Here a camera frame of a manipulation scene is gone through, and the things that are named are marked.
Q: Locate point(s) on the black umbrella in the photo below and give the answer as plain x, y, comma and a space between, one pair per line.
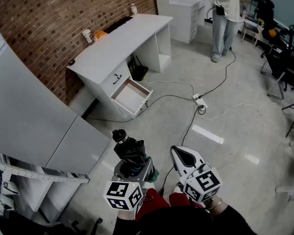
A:
131, 153

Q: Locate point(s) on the person's white shoe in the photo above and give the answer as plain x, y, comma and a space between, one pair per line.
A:
177, 190

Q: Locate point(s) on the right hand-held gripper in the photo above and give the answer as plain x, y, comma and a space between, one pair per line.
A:
203, 183

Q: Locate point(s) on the orange object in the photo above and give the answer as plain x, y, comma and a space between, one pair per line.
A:
272, 33

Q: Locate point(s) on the white desk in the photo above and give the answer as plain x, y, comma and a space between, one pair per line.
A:
127, 40

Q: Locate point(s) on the white bottle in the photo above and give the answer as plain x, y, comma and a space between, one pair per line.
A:
134, 8

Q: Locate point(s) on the person's red trousers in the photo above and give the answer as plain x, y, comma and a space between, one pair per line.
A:
156, 202

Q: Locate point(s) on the white drawer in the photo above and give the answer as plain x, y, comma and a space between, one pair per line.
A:
131, 95

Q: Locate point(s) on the white power strip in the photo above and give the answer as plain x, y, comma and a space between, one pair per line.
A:
199, 100

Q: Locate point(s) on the perforated metal rail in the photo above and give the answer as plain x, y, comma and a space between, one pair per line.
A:
39, 175

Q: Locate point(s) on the white chair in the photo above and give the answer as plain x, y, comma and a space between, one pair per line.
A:
251, 29

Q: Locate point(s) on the person's right forearm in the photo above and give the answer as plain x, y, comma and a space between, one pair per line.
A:
232, 219

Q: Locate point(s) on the black router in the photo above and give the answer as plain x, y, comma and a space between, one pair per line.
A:
139, 72

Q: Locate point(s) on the black equipment cart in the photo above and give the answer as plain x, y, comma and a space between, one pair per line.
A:
284, 57

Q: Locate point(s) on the large white cabinet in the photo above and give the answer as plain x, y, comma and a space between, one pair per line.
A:
34, 111

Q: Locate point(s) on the white shelf unit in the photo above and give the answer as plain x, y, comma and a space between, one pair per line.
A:
56, 195

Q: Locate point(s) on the person's left forearm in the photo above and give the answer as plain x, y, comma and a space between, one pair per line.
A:
125, 223

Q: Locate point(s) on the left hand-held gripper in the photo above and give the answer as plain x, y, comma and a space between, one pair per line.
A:
122, 193

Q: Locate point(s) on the small black round object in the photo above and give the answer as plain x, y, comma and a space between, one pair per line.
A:
71, 62

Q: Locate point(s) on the black keyboard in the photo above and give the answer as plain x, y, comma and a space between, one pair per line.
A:
118, 24

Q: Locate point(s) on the orange packet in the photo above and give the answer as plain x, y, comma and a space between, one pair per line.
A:
99, 35

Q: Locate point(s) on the white dressing table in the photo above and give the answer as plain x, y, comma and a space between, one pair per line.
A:
183, 13

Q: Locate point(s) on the white rail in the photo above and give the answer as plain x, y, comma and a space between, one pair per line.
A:
289, 190

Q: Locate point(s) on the white cup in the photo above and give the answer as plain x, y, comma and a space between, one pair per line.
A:
87, 35

